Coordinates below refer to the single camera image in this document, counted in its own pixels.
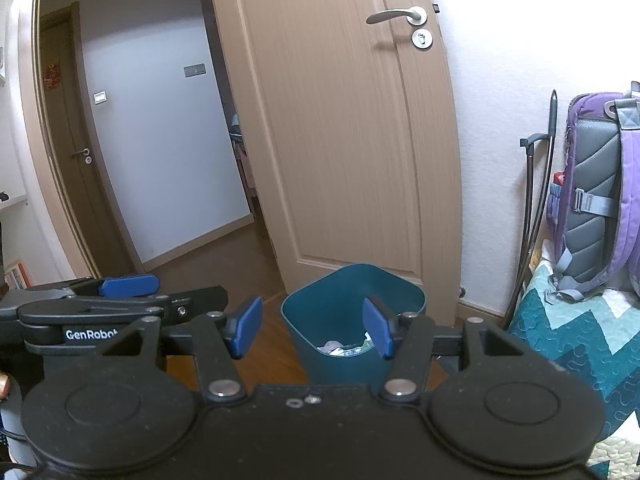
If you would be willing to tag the green white printed bag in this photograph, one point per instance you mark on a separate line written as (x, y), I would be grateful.
(357, 349)

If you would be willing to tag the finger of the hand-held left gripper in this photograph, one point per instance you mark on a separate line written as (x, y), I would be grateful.
(127, 286)
(195, 305)

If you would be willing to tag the dark brown door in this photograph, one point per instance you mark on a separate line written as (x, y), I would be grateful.
(85, 200)

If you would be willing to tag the teal cream zigzag quilt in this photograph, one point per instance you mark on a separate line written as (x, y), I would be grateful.
(575, 340)

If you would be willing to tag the red door ornament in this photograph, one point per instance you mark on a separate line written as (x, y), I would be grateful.
(51, 75)

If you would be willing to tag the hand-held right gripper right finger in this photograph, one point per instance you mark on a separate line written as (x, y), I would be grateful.
(378, 327)

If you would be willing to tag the person's left hand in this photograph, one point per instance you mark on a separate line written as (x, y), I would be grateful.
(3, 387)

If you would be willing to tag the silver door lock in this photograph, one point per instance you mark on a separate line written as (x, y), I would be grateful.
(422, 39)

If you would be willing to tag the dark grey wall switch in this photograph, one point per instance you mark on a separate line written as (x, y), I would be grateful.
(194, 70)

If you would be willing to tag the grey white wrapper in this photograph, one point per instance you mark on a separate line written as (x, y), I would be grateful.
(331, 346)

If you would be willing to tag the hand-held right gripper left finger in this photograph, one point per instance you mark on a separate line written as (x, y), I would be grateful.
(247, 327)

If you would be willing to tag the purple grey backpack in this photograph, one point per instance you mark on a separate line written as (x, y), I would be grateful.
(595, 200)

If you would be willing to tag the light wooden door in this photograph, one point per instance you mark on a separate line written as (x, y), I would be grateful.
(325, 135)

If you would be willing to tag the white wall switch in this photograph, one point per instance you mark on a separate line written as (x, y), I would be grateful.
(100, 97)

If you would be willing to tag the teal plastic trash bin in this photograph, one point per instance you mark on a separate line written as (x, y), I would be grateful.
(345, 290)

